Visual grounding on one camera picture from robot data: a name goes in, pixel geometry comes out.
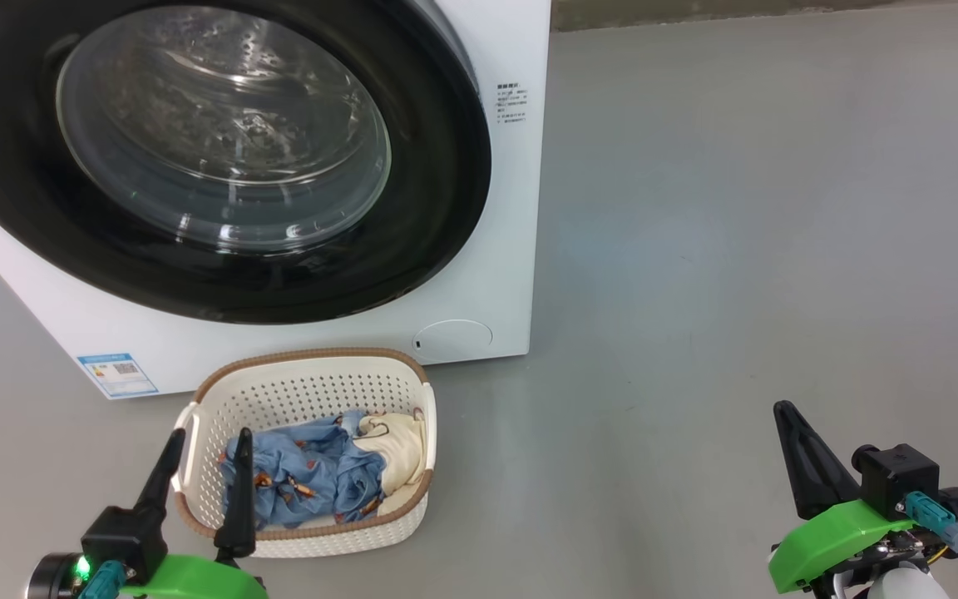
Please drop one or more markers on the white front-load washing machine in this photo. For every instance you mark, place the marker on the white front-load washing machine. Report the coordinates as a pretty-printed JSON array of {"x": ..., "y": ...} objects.
[{"x": 520, "y": 249}]

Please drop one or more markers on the blue patterned garment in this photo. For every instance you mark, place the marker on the blue patterned garment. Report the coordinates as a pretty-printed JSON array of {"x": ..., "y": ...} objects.
[{"x": 313, "y": 474}]

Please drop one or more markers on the blue energy label sticker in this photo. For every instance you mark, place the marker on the blue energy label sticker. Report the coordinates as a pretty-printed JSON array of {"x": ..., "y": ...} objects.
[{"x": 117, "y": 376}]

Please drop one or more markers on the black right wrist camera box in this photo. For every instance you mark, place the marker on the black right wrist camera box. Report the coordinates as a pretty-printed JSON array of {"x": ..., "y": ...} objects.
[{"x": 903, "y": 476}]

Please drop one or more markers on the cream garment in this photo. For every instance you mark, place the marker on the cream garment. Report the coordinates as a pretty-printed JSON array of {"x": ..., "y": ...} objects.
[{"x": 400, "y": 453}]

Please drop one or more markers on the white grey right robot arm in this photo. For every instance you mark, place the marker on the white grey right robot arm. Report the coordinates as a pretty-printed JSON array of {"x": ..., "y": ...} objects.
[{"x": 886, "y": 584}]

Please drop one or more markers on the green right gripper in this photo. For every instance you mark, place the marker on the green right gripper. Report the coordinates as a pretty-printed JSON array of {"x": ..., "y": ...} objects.
[{"x": 828, "y": 541}]

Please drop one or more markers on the black round glass washer door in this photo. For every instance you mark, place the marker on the black round glass washer door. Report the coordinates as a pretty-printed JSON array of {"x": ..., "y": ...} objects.
[{"x": 446, "y": 166}]

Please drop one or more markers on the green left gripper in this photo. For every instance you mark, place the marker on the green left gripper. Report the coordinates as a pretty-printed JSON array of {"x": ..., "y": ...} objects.
[{"x": 196, "y": 578}]

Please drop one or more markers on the printed warning text label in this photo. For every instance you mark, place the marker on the printed warning text label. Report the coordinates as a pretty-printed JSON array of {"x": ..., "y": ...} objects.
[{"x": 512, "y": 101}]

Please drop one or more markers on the cream perforated laundry basket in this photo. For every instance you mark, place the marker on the cream perforated laundry basket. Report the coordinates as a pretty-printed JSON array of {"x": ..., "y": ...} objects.
[{"x": 304, "y": 391}]

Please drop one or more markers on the round white filter cover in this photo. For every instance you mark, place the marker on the round white filter cover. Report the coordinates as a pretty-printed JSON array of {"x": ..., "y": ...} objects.
[{"x": 454, "y": 341}]

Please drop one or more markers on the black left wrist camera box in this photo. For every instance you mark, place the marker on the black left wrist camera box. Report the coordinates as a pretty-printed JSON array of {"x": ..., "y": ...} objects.
[{"x": 125, "y": 537}]

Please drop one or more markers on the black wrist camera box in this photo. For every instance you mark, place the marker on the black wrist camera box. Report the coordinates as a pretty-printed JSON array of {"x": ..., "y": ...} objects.
[
  {"x": 903, "y": 476},
  {"x": 125, "y": 537}
]

